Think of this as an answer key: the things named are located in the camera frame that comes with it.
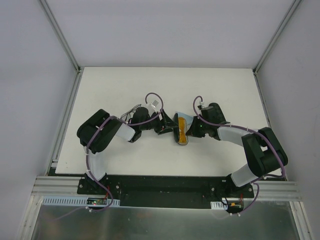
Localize white cable duct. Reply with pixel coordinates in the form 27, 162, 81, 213
42, 196, 121, 208
210, 201, 228, 211

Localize left aluminium frame post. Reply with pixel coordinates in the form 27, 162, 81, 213
38, 0, 81, 73

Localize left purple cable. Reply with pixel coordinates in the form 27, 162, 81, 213
84, 92, 166, 181

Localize purple cable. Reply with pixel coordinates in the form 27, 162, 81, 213
192, 95, 287, 218
84, 92, 166, 181

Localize light blue cloth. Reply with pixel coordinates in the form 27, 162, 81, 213
173, 111, 194, 125

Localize metal frame clear glasses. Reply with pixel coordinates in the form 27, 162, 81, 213
120, 104, 142, 122

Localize aluminium frame post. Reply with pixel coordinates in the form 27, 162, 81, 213
252, 0, 302, 75
38, 0, 81, 73

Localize aluminium front rail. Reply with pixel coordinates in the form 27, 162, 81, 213
31, 176, 303, 202

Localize right aluminium frame post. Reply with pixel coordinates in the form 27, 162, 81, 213
252, 0, 302, 75

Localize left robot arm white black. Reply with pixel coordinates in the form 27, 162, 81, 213
76, 106, 179, 195

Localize left white cable duct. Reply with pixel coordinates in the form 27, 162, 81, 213
42, 196, 121, 208

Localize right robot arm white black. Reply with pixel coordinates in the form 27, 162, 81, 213
186, 102, 288, 198

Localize black glasses case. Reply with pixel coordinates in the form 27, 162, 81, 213
173, 112, 193, 146

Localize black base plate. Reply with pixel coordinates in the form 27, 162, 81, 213
76, 174, 254, 209

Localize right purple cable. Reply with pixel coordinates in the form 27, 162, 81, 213
192, 95, 287, 218

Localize right white cable duct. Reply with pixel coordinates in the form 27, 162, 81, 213
210, 201, 228, 211

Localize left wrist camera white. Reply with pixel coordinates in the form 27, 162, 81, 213
146, 100, 161, 115

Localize orange safety glasses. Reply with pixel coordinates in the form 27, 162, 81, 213
178, 117, 188, 146

